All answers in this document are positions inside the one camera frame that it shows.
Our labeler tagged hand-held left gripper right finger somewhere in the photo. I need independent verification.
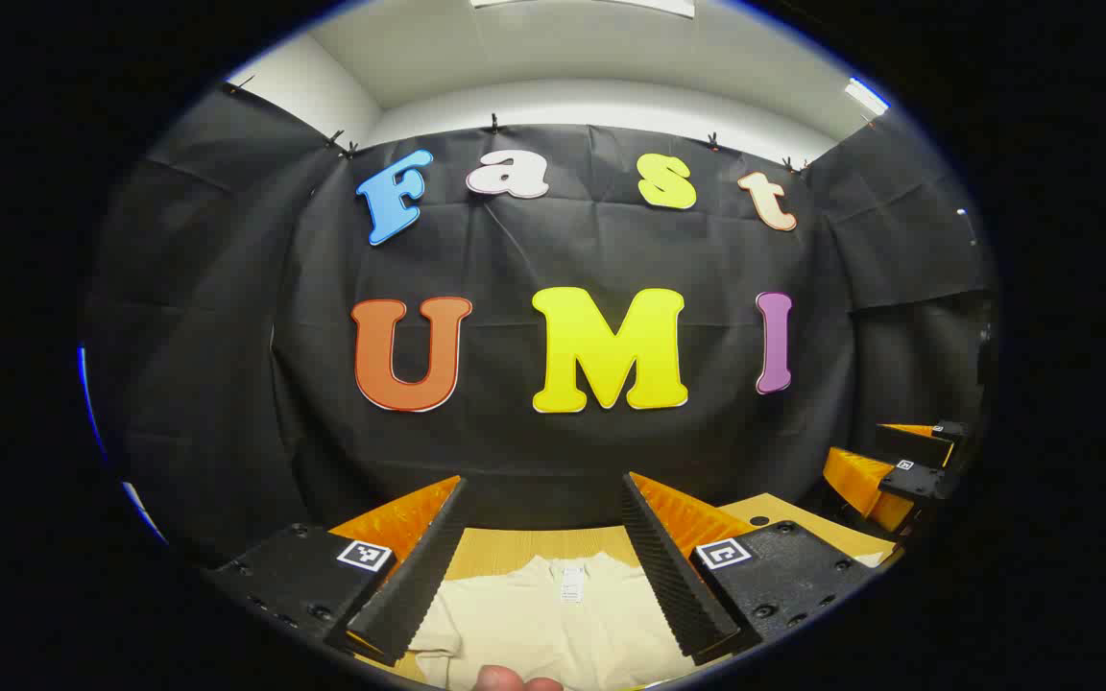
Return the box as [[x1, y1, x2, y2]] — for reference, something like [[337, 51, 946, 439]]
[[620, 470, 878, 663]]

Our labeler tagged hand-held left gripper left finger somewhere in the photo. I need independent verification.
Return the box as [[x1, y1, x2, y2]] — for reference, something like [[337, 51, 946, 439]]
[[205, 475, 469, 665]]

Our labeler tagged cream sweatshirt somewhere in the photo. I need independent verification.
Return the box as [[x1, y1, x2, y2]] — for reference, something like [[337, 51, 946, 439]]
[[409, 555, 708, 691]]

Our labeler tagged black backdrop cloth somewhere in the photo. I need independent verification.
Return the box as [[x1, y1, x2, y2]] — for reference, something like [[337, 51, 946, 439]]
[[83, 86, 1000, 567]]

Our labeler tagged ceiling light panel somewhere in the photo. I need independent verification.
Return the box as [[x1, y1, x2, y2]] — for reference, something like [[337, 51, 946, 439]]
[[471, 0, 698, 18], [844, 77, 892, 118]]

